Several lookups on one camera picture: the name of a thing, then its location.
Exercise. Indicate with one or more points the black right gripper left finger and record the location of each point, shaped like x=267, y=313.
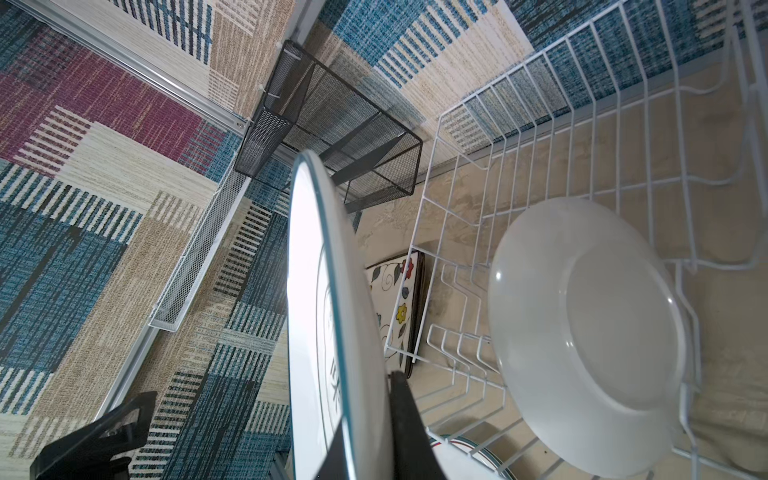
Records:
x=334, y=466

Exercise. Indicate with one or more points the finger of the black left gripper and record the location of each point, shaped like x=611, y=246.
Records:
x=97, y=450

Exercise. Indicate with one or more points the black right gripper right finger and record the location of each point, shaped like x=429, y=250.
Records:
x=412, y=451

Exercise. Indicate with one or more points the white wire dish rack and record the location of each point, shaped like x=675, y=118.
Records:
x=656, y=110

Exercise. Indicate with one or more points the black wire shelf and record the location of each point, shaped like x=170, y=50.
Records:
x=371, y=157

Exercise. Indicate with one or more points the white round plate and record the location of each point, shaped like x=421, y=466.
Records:
x=459, y=460
x=336, y=367
x=588, y=335

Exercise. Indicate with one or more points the white mesh wall basket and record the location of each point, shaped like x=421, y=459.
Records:
x=179, y=293

